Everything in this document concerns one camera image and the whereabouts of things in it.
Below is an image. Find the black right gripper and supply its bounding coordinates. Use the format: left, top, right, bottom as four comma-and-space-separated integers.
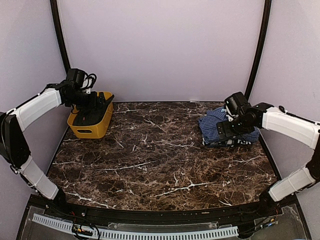
217, 114, 253, 139

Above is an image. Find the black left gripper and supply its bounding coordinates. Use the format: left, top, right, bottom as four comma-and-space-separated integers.
67, 89, 107, 110

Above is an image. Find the black pinstriped long sleeve shirt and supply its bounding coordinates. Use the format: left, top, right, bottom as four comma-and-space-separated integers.
72, 106, 108, 126

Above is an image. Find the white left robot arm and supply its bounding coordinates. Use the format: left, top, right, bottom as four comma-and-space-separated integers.
0, 81, 115, 218

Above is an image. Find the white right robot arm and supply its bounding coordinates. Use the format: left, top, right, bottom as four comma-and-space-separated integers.
217, 100, 320, 217

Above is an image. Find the yellow plastic basket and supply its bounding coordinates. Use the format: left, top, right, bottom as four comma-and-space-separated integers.
67, 91, 115, 139

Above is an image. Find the blue checked folded shirt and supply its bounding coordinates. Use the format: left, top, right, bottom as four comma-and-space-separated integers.
198, 106, 260, 145

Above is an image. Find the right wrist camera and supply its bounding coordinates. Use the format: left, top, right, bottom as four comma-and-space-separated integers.
224, 91, 252, 116

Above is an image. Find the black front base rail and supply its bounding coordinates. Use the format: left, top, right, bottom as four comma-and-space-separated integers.
16, 195, 311, 240

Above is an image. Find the white slotted cable duct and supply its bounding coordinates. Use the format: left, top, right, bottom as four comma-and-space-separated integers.
32, 213, 239, 240

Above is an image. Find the black enclosure frame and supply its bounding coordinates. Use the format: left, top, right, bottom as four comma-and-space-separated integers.
51, 0, 267, 102

